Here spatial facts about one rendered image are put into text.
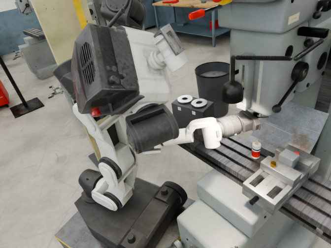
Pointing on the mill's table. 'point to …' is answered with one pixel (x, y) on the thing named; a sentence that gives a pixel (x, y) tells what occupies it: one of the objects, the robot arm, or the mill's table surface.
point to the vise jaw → (281, 171)
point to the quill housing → (296, 44)
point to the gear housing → (267, 15)
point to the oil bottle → (256, 149)
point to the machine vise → (274, 191)
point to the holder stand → (191, 110)
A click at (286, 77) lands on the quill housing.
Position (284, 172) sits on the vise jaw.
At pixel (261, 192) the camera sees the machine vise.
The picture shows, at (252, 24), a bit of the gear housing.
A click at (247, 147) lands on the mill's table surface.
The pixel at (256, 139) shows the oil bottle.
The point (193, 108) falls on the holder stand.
